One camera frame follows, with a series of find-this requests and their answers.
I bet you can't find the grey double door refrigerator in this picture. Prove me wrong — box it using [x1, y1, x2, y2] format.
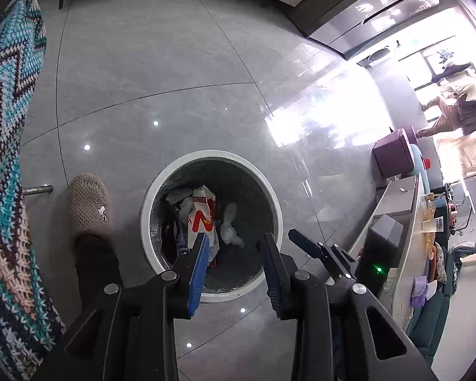
[290, 0, 440, 58]

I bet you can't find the beige knitted slipper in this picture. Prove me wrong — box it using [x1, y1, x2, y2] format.
[69, 173, 113, 238]

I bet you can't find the white round trash bin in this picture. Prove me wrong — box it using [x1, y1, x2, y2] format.
[140, 150, 283, 303]

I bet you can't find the zigzag knitted table cloth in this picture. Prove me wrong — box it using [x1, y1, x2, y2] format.
[0, 0, 65, 380]

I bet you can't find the person in beige clothes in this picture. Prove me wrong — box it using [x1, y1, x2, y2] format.
[416, 63, 476, 138]

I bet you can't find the clear plastic bag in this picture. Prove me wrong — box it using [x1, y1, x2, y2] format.
[220, 203, 245, 248]

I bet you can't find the purple cube stool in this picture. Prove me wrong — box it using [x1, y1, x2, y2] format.
[372, 128, 414, 179]

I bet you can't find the white coffee table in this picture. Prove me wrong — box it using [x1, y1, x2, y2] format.
[350, 175, 428, 330]

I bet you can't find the red white paper bag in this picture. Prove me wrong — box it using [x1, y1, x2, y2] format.
[187, 186, 219, 261]

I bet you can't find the white blue milk powder bag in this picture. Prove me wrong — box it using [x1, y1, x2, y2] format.
[168, 214, 190, 263]

